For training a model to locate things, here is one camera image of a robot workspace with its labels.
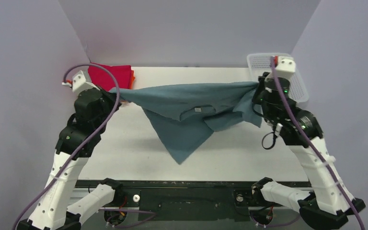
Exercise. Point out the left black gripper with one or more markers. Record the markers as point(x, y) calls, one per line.
point(108, 96)

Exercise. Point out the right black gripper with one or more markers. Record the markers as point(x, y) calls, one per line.
point(259, 90)

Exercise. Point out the blue-grey t shirt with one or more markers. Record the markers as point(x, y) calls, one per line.
point(184, 116)

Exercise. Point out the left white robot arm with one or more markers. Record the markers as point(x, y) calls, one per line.
point(77, 140)

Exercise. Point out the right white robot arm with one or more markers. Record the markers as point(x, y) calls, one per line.
point(329, 203)

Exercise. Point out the white plastic basket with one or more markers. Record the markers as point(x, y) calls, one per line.
point(258, 63)

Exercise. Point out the folded orange t shirt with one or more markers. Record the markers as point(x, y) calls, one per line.
point(132, 79)

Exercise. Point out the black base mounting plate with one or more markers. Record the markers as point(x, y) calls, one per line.
point(193, 201)

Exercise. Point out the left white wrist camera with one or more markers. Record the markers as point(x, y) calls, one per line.
point(81, 81)

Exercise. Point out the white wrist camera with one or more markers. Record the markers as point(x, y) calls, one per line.
point(285, 67)
point(81, 81)

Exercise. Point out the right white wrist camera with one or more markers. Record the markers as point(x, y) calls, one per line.
point(285, 67)

